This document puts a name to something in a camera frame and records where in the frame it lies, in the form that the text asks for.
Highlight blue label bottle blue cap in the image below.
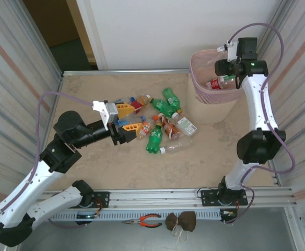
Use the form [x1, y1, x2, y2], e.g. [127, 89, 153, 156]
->
[117, 116, 146, 128]

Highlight blue white label water bottle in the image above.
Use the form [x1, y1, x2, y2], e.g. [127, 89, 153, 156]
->
[112, 96, 137, 105]

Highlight red label water bottle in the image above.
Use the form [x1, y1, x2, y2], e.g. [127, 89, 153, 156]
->
[205, 75, 237, 91]

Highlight red label amber tea bottle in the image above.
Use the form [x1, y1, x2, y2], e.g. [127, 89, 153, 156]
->
[128, 94, 153, 115]

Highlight large green soda bottle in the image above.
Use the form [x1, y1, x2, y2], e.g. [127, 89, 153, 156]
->
[145, 124, 164, 154]

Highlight green Sprite bottle yellow cap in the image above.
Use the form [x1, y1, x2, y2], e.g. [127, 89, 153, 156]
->
[162, 88, 183, 114]
[148, 97, 175, 118]

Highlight brown swirl label bottle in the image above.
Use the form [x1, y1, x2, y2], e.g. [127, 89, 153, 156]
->
[157, 112, 181, 141]

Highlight clear unlabelled bottle white cap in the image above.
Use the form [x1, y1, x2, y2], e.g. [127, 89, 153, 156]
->
[159, 139, 195, 155]

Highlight clear square bottle green label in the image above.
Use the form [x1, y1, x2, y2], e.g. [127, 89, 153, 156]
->
[171, 112, 198, 137]

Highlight pink waste basket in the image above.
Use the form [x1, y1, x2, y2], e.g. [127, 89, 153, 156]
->
[186, 48, 241, 124]

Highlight brown cloth pouch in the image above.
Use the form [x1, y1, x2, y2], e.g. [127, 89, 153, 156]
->
[165, 211, 197, 232]

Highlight brown wooden door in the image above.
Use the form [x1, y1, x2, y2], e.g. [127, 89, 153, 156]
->
[22, 0, 96, 71]

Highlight grey metal shelf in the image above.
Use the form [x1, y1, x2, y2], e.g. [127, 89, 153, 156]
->
[5, 208, 305, 251]

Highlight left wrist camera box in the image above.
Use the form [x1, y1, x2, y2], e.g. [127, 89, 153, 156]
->
[92, 99, 120, 131]

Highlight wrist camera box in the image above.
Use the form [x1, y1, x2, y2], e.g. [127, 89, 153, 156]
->
[92, 99, 120, 131]
[216, 39, 239, 63]

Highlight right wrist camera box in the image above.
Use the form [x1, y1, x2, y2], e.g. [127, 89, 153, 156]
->
[216, 39, 239, 63]

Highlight aluminium back rail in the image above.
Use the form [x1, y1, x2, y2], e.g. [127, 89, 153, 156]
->
[62, 68, 193, 77]

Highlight aluminium front rail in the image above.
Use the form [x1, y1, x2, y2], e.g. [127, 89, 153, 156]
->
[16, 186, 297, 210]

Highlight white slotted cable duct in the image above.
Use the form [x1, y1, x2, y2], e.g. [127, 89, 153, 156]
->
[49, 210, 222, 221]

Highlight orange handled pliers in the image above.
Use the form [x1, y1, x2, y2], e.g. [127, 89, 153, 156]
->
[121, 213, 162, 228]

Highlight white door frame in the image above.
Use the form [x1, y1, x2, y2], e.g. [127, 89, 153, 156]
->
[65, 0, 109, 71]

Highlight beige elastic cord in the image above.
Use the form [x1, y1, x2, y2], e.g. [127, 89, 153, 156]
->
[171, 225, 190, 244]

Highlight aluminium right side rail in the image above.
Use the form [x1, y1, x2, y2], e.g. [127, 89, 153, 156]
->
[268, 159, 281, 187]

